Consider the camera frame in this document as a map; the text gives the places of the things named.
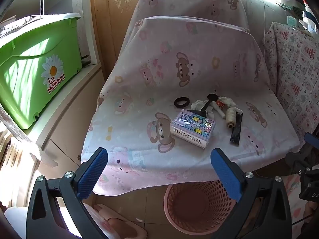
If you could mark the orange candy wrapper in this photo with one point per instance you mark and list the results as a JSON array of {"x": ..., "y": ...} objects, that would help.
[{"x": 220, "y": 103}]

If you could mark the pink patchwork print cloth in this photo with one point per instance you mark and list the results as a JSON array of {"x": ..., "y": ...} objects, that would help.
[{"x": 294, "y": 67}]

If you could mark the pink slipper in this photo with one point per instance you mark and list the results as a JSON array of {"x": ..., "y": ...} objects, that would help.
[{"x": 117, "y": 224}]

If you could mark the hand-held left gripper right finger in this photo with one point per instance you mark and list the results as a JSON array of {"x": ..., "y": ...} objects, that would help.
[{"x": 224, "y": 176}]

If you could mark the pink heart print fabric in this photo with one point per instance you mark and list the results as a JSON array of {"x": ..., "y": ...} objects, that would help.
[{"x": 295, "y": 204}]

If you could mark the pink plastic mesh basket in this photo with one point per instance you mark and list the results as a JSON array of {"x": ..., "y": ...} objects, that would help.
[{"x": 189, "y": 204}]

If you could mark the white tissue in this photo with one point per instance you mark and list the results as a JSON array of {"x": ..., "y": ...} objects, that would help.
[
  {"x": 231, "y": 101},
  {"x": 198, "y": 103}
]

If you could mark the pink bear print sheet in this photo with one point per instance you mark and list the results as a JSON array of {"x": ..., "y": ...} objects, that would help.
[{"x": 149, "y": 92}]

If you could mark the green plastic storage box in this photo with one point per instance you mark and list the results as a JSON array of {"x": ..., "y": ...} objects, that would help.
[{"x": 25, "y": 67}]

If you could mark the colourful tissue pack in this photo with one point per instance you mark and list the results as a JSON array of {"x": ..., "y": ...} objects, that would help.
[{"x": 192, "y": 127}]

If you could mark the white shelf unit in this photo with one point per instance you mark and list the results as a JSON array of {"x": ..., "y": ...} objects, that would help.
[{"x": 74, "y": 104}]

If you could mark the wooden door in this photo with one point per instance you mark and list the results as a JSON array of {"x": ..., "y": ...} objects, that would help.
[{"x": 109, "y": 17}]

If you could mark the light green wall socket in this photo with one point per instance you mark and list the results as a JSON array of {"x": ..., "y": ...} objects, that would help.
[{"x": 290, "y": 20}]

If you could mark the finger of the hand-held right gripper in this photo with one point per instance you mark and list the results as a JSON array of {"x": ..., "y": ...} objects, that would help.
[
  {"x": 312, "y": 140},
  {"x": 295, "y": 160}
]

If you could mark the black plastic spoon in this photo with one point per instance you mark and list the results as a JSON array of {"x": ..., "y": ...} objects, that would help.
[{"x": 213, "y": 97}]

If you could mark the beige thread spool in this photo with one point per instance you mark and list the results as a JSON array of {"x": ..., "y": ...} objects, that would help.
[{"x": 230, "y": 117}]

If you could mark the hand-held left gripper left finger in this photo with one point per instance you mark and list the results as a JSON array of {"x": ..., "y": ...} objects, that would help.
[{"x": 92, "y": 174}]

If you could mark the long black wrapper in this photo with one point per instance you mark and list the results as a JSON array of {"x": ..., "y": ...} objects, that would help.
[{"x": 236, "y": 132}]

